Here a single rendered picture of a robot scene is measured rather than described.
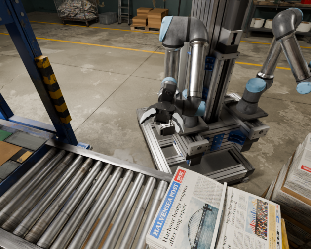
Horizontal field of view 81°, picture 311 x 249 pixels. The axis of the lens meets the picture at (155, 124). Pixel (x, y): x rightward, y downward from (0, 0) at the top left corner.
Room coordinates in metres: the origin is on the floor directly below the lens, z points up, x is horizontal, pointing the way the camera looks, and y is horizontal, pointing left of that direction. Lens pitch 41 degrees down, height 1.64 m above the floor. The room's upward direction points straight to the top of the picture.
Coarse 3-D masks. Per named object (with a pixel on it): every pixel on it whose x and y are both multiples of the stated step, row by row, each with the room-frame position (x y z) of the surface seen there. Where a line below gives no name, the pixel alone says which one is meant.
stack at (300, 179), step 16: (304, 144) 0.79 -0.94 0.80; (288, 160) 0.86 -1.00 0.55; (304, 160) 0.64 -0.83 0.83; (288, 176) 0.63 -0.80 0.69; (304, 176) 0.56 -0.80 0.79; (272, 192) 0.68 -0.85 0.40; (304, 192) 0.53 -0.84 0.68; (288, 208) 0.53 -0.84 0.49; (304, 208) 0.49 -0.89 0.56; (288, 224) 0.49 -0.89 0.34; (304, 224) 0.46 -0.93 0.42; (304, 240) 0.42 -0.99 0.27
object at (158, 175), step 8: (48, 144) 0.79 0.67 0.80; (56, 144) 0.79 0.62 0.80; (64, 144) 0.79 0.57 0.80; (72, 152) 0.72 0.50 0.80; (80, 152) 0.72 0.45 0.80; (88, 152) 0.72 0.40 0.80; (96, 152) 0.72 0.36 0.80; (96, 160) 0.67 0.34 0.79; (104, 160) 0.66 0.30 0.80; (112, 160) 0.66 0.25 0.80; (120, 160) 0.66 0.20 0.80; (128, 168) 0.61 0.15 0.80; (136, 168) 0.61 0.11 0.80; (144, 168) 0.61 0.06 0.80; (152, 168) 0.61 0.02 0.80; (152, 176) 0.56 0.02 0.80; (160, 176) 0.56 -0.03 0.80; (168, 176) 0.56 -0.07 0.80; (144, 184) 0.57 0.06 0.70
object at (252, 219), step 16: (240, 192) 0.34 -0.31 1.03; (240, 208) 0.28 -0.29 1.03; (256, 208) 0.28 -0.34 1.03; (272, 208) 0.28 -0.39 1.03; (240, 224) 0.23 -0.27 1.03; (256, 224) 0.23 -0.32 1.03; (272, 224) 0.23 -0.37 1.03; (240, 240) 0.19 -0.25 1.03; (256, 240) 0.19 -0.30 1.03; (272, 240) 0.19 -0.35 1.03
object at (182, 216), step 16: (176, 176) 0.40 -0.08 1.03; (192, 176) 0.40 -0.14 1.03; (176, 192) 0.34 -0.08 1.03; (192, 192) 0.34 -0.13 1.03; (208, 192) 0.34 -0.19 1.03; (160, 208) 0.28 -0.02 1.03; (176, 208) 0.28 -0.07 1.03; (192, 208) 0.28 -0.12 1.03; (208, 208) 0.28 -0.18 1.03; (160, 224) 0.23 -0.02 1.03; (176, 224) 0.23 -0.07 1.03; (192, 224) 0.23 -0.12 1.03; (160, 240) 0.19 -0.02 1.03; (176, 240) 0.19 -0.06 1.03; (192, 240) 0.19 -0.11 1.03
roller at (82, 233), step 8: (120, 168) 0.61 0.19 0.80; (112, 176) 0.56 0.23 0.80; (120, 176) 0.57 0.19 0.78; (112, 184) 0.51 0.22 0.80; (104, 192) 0.47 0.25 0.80; (112, 192) 0.48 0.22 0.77; (96, 200) 0.43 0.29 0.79; (104, 200) 0.43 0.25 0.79; (96, 208) 0.39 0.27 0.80; (88, 216) 0.35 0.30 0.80; (96, 216) 0.35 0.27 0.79; (88, 224) 0.32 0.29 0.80; (80, 232) 0.29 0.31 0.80; (88, 232) 0.29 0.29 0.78; (72, 240) 0.26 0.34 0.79; (80, 240) 0.26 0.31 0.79; (72, 248) 0.23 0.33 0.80; (80, 248) 0.23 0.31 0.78
